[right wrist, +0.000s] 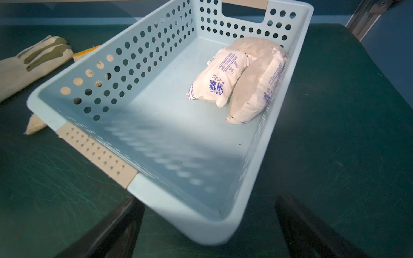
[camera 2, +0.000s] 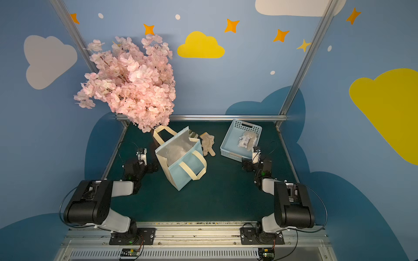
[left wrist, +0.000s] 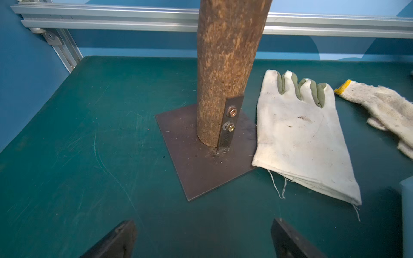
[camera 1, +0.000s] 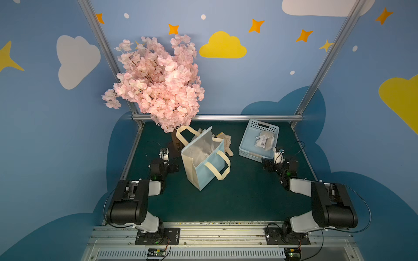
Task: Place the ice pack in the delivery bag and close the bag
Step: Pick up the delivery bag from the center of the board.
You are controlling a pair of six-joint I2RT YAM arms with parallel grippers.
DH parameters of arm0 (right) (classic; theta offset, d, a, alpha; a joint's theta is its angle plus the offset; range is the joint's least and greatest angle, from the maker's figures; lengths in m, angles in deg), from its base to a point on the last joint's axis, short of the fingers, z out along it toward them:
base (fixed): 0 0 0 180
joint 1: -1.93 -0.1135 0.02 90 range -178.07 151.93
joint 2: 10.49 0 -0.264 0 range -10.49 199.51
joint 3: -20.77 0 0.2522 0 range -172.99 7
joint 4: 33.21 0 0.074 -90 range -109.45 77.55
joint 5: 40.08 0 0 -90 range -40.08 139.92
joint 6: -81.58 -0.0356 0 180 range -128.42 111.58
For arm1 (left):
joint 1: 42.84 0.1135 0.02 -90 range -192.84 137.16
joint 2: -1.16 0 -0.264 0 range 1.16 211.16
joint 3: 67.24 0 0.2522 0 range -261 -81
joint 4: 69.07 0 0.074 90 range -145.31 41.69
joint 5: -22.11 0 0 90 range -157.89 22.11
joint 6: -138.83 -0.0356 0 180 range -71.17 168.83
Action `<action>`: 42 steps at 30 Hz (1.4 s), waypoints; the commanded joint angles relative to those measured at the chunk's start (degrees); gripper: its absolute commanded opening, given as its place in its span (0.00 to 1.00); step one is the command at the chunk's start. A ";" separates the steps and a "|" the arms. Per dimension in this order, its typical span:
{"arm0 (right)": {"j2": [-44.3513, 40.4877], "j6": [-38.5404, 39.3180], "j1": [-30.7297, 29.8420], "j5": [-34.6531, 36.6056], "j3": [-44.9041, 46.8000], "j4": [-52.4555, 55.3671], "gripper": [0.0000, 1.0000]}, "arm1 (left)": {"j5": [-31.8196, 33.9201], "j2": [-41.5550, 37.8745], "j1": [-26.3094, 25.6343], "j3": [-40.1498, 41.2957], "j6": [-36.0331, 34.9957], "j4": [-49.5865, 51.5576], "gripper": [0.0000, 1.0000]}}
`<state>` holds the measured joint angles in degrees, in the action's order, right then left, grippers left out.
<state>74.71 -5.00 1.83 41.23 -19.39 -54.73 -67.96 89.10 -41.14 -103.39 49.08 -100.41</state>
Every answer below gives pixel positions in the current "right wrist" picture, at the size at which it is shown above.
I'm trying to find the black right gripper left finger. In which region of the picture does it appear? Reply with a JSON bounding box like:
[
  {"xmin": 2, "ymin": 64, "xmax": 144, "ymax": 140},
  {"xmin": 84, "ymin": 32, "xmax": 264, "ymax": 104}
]
[{"xmin": 57, "ymin": 195, "xmax": 145, "ymax": 258}]

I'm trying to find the beige star shaped toy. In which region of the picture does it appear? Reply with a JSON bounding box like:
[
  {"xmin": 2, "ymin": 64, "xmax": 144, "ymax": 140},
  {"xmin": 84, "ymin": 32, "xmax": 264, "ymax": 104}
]
[{"xmin": 24, "ymin": 114, "xmax": 47, "ymax": 135}]

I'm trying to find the light blue perforated basket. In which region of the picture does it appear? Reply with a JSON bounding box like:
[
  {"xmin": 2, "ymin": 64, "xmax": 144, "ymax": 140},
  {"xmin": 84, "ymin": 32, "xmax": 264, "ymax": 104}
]
[{"xmin": 27, "ymin": 1, "xmax": 314, "ymax": 246}]

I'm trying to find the aluminium frame post right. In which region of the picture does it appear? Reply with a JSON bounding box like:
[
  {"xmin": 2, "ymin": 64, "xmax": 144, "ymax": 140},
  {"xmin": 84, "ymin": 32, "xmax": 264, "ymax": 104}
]
[{"xmin": 346, "ymin": 0, "xmax": 395, "ymax": 41}]

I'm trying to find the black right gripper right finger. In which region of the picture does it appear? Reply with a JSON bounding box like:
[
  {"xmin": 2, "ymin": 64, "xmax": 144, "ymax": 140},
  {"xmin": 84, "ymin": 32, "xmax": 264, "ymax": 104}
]
[{"xmin": 275, "ymin": 193, "xmax": 369, "ymax": 258}]

